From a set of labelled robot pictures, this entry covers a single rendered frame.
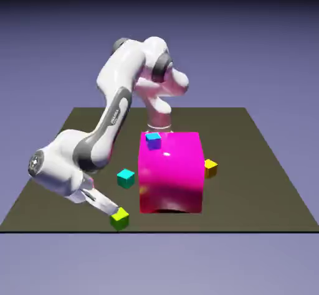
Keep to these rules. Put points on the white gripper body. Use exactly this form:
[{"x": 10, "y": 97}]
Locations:
[{"x": 99, "y": 200}]

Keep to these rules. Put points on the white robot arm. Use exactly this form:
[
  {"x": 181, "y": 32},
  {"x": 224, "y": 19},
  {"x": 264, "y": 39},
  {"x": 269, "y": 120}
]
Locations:
[{"x": 117, "y": 76}]

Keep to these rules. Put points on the large magenta box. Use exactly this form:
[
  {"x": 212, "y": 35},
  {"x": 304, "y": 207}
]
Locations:
[{"x": 172, "y": 173}]

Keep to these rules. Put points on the small teal cube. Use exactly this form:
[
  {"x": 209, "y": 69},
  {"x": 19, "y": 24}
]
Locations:
[{"x": 125, "y": 178}]

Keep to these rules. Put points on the small blue cube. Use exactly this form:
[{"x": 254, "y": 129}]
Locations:
[{"x": 153, "y": 140}]

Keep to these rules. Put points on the small yellow cube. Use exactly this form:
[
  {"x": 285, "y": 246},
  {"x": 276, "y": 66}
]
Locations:
[{"x": 210, "y": 168}]

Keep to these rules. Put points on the small lime green cube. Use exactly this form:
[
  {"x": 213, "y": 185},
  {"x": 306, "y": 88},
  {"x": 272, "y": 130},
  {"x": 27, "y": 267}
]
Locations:
[{"x": 119, "y": 219}]

